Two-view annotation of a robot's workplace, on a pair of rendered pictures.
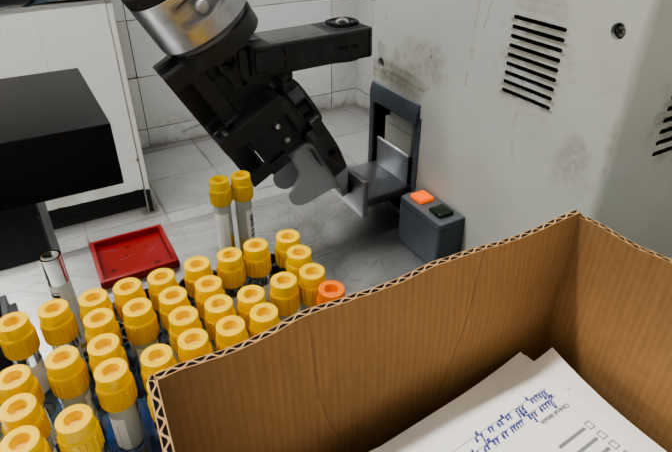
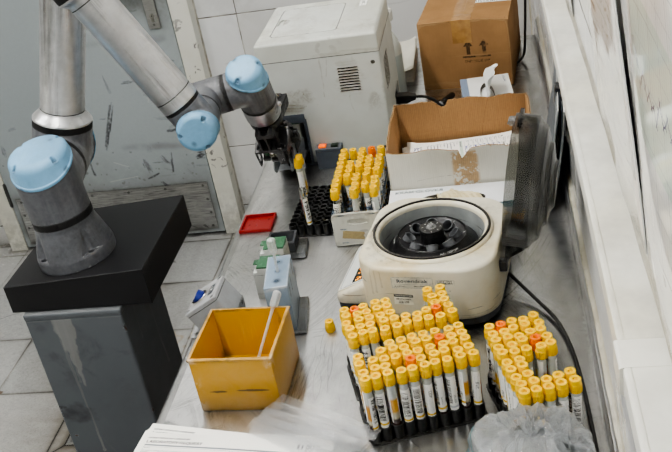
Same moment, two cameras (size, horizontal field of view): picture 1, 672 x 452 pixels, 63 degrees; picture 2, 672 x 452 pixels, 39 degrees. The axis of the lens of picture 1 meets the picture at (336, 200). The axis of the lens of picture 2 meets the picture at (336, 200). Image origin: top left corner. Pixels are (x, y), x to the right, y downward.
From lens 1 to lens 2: 1.73 m
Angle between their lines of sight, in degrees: 42
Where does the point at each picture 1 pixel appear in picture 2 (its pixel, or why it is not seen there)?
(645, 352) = (425, 126)
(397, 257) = (328, 172)
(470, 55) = (323, 86)
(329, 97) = not seen: outside the picture
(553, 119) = (363, 91)
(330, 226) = (293, 181)
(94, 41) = not seen: outside the picture
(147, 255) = (261, 220)
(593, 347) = (414, 135)
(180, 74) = (272, 130)
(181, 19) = (276, 110)
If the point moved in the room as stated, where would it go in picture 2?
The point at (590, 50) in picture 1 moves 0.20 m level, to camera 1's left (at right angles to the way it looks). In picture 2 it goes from (367, 68) to (311, 105)
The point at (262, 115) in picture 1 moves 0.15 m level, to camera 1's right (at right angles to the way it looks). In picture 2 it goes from (288, 135) to (331, 106)
